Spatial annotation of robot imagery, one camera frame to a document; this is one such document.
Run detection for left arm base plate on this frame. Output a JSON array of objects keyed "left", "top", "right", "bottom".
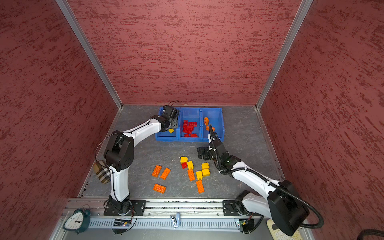
[{"left": 104, "top": 199, "right": 147, "bottom": 217}]

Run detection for checkered cloth object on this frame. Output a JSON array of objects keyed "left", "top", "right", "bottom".
[{"left": 93, "top": 160, "right": 111, "bottom": 184}]

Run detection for yellow brick below centre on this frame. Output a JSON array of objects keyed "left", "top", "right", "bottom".
[{"left": 187, "top": 161, "right": 194, "bottom": 170}]

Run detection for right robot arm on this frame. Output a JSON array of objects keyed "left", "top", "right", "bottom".
[{"left": 198, "top": 131, "right": 324, "bottom": 236}]

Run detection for blue three-compartment bin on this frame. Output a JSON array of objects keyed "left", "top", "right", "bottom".
[{"left": 155, "top": 107, "right": 225, "bottom": 142}]

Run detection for cream calculator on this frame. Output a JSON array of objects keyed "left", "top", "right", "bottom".
[{"left": 267, "top": 219, "right": 303, "bottom": 240}]

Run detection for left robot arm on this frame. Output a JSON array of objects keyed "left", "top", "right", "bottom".
[{"left": 104, "top": 105, "right": 180, "bottom": 216}]

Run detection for yellow brick right upper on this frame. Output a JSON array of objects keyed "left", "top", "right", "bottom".
[{"left": 201, "top": 163, "right": 210, "bottom": 170}]

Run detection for yellow brick right lower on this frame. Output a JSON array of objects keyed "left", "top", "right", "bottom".
[{"left": 202, "top": 169, "right": 211, "bottom": 178}]

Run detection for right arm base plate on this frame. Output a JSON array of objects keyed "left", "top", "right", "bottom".
[{"left": 222, "top": 200, "right": 250, "bottom": 217}]

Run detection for metal clip on rail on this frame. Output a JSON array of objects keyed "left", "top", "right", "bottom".
[{"left": 170, "top": 212, "right": 181, "bottom": 229}]

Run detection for green alarm clock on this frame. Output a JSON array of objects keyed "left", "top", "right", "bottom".
[{"left": 63, "top": 209, "right": 91, "bottom": 234}]

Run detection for yellow brick lower middle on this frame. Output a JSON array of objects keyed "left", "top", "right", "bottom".
[{"left": 196, "top": 171, "right": 203, "bottom": 181}]

